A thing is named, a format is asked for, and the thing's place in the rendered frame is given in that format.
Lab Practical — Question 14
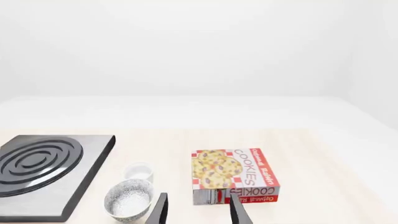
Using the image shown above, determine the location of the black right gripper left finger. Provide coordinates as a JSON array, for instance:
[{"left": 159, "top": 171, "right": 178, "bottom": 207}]
[{"left": 144, "top": 192, "right": 169, "bottom": 224}]

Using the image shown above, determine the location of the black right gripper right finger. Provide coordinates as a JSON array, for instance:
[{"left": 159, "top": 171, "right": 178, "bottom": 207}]
[{"left": 229, "top": 192, "right": 254, "bottom": 224}]

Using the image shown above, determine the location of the black patterned bowl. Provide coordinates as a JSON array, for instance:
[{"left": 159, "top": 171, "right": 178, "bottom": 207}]
[{"left": 103, "top": 178, "right": 155, "bottom": 222}]

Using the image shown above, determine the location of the white ramekin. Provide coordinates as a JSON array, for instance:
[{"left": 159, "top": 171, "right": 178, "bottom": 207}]
[{"left": 124, "top": 162, "right": 155, "bottom": 184}]

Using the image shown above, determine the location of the flat black stove plate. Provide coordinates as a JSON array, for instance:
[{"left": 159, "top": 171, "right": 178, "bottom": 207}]
[{"left": 0, "top": 134, "right": 116, "bottom": 222}]

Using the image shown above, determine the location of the red cookies box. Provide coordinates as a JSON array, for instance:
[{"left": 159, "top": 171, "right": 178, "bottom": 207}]
[{"left": 190, "top": 147, "right": 282, "bottom": 206}]

